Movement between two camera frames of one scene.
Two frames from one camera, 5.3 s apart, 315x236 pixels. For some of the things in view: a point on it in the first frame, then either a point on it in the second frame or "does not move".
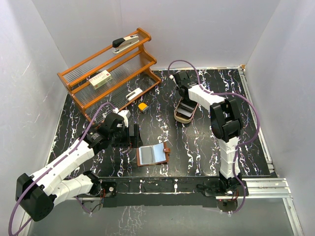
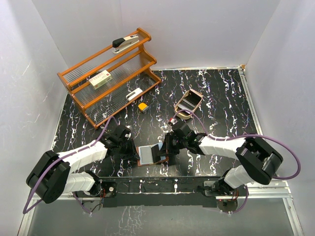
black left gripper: x=133 y=141 to x=132 y=154
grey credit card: x=146 y=154 does not move
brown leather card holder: x=155 y=154 does not move
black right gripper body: x=178 y=89 to x=173 y=144
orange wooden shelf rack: x=114 y=76 does not move
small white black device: x=134 y=93 does not move
